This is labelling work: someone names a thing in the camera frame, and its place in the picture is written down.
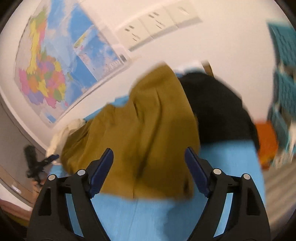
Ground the white wall socket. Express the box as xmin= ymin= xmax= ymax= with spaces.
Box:
xmin=139 ymin=7 xmax=177 ymax=38
xmin=116 ymin=19 xmax=151 ymax=51

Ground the white wall socket left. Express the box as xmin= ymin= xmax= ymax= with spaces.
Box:
xmin=116 ymin=19 xmax=151 ymax=51

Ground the white wall switch right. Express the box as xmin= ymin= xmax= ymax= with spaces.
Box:
xmin=165 ymin=1 xmax=202 ymax=28

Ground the olive mustard garment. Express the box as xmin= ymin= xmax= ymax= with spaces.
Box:
xmin=61 ymin=64 xmax=200 ymax=200

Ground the colourful wall map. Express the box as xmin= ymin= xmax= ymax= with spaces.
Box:
xmin=15 ymin=1 xmax=129 ymax=126

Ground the grey wooden door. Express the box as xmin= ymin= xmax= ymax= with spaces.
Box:
xmin=1 ymin=99 xmax=45 ymax=207

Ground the blue floral bed sheet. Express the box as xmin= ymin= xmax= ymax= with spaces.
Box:
xmin=48 ymin=67 xmax=266 ymax=241

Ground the teal perforated plastic basket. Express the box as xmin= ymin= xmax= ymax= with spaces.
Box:
xmin=267 ymin=22 xmax=295 ymax=67

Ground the cream folded garment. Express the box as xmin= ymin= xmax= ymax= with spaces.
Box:
xmin=46 ymin=118 xmax=86 ymax=157

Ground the white wall socket middle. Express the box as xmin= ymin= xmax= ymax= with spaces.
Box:
xmin=139 ymin=7 xmax=177 ymax=38

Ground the black garment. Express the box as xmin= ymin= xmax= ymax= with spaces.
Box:
xmin=179 ymin=72 xmax=260 ymax=150

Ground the orange garment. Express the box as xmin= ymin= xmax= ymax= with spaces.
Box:
xmin=255 ymin=121 xmax=278 ymax=170

